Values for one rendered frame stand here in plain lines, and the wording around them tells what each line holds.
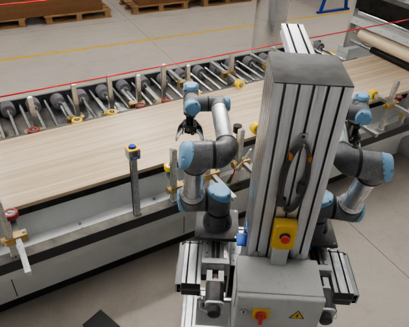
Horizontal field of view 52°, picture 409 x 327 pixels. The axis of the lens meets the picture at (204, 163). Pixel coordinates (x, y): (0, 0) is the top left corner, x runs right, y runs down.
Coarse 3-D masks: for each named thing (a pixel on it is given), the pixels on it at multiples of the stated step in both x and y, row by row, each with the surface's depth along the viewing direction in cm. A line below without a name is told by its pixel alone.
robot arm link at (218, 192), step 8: (216, 184) 208; (208, 192) 204; (216, 192) 203; (224, 192) 204; (208, 200) 203; (216, 200) 202; (224, 200) 203; (208, 208) 205; (216, 208) 205; (224, 208) 206; (216, 216) 208
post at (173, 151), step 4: (172, 148) 255; (172, 152) 254; (176, 152) 256; (172, 156) 256; (176, 156) 258; (172, 160) 258; (176, 160) 259; (172, 164) 260; (176, 164) 261; (172, 168) 261; (176, 168) 263; (172, 172) 263; (176, 172) 265; (172, 176) 265; (176, 176) 267; (172, 180) 267; (176, 180) 269; (172, 184) 269; (176, 184) 271; (172, 196) 275; (176, 196) 277; (172, 200) 278
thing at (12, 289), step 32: (96, 192) 270; (128, 192) 283; (160, 192) 299; (0, 224) 246; (32, 224) 258; (192, 224) 337; (96, 256) 302; (128, 256) 323; (0, 288) 273; (32, 288) 287
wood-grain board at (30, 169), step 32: (352, 64) 428; (256, 96) 363; (352, 96) 371; (384, 96) 374; (64, 128) 310; (96, 128) 311; (128, 128) 313; (160, 128) 315; (0, 160) 276; (32, 160) 277; (64, 160) 279; (96, 160) 280; (128, 160) 282; (160, 160) 283; (0, 192) 251; (32, 192) 252; (64, 192) 254
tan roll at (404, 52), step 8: (360, 32) 453; (368, 32) 447; (360, 40) 457; (368, 40) 445; (376, 40) 438; (384, 40) 431; (384, 48) 431; (392, 48) 423; (400, 48) 417; (408, 48) 413; (400, 56) 419; (408, 56) 410
